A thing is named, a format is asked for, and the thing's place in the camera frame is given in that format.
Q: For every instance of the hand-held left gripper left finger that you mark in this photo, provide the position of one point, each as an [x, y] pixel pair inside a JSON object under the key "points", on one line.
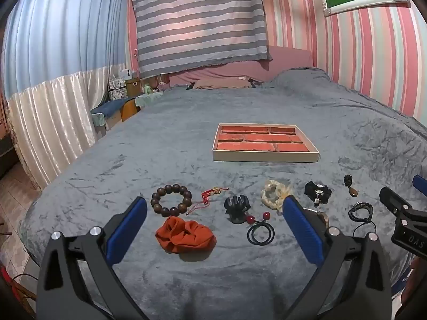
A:
{"points": [[128, 230]]}

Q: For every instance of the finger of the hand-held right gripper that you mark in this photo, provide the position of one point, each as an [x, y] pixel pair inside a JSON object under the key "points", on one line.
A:
{"points": [[420, 181], [393, 201]]}

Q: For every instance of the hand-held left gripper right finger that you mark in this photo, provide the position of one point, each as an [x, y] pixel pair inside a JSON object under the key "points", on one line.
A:
{"points": [[302, 230]]}

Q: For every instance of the amber pendant black knot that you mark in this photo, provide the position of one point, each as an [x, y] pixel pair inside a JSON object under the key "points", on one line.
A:
{"points": [[353, 192]]}

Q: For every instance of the orange fabric scrunchie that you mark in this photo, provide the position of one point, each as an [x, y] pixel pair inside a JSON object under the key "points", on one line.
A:
{"points": [[173, 233]]}

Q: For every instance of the brick print tray box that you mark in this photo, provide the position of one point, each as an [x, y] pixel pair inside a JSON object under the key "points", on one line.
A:
{"points": [[260, 138]]}

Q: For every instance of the black bow hair clip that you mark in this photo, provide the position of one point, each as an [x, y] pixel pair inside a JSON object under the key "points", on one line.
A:
{"points": [[312, 190]]}

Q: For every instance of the cream translucent scrunchie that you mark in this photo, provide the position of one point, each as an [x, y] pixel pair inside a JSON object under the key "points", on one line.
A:
{"points": [[267, 195]]}

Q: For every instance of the black hair claw clip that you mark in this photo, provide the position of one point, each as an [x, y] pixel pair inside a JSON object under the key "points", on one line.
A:
{"points": [[235, 206]]}

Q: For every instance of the grey plush blanket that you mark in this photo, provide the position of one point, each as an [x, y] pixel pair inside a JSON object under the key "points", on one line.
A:
{"points": [[166, 140]]}

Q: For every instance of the wooden bedside cabinet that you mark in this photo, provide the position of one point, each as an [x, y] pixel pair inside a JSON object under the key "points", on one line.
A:
{"points": [[128, 111]]}

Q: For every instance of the blue folded cloth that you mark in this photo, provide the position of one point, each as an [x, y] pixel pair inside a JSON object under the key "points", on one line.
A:
{"points": [[106, 106]]}

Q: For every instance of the patterned storage bag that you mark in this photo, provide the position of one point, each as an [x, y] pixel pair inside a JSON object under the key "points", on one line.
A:
{"points": [[116, 90]]}

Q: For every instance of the brown cardboard box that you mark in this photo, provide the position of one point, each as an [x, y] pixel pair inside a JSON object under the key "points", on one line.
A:
{"points": [[133, 86]]}

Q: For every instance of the tan pillow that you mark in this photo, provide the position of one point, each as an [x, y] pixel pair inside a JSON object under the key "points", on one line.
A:
{"points": [[220, 83]]}

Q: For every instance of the pink pillow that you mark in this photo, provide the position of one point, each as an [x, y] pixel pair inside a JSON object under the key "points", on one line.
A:
{"points": [[287, 56]]}

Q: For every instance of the blue and white curtain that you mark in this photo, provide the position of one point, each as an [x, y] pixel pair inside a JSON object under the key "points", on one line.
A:
{"points": [[50, 73]]}

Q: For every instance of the grey striped hanging cloth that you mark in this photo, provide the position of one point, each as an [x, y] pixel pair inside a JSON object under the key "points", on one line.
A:
{"points": [[200, 23]]}

